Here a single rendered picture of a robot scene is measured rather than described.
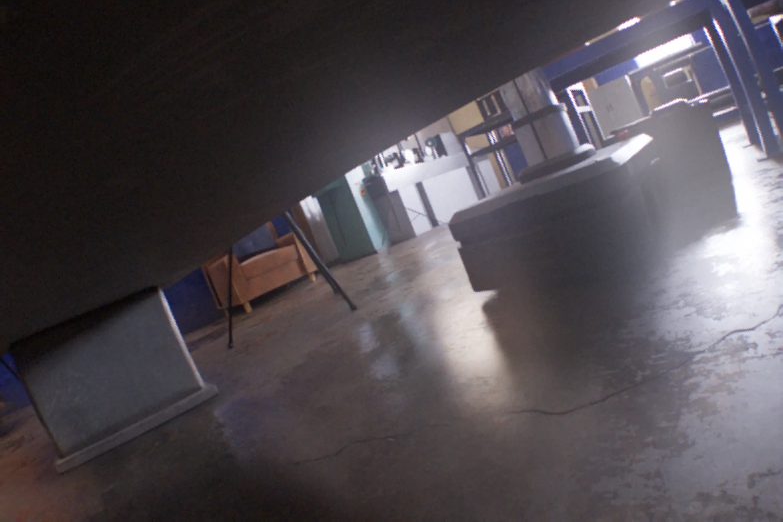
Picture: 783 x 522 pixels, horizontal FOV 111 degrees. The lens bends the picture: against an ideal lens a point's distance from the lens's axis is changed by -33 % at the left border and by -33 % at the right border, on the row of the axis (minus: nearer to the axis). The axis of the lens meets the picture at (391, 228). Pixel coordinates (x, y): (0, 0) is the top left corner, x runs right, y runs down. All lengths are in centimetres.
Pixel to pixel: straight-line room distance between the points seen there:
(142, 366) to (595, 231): 129
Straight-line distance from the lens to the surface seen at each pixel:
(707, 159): 187
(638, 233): 93
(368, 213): 450
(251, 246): 423
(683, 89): 545
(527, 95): 121
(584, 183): 90
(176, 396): 137
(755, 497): 40
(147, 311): 135
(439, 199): 506
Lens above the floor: 32
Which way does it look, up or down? 2 degrees down
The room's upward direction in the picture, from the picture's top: 22 degrees counter-clockwise
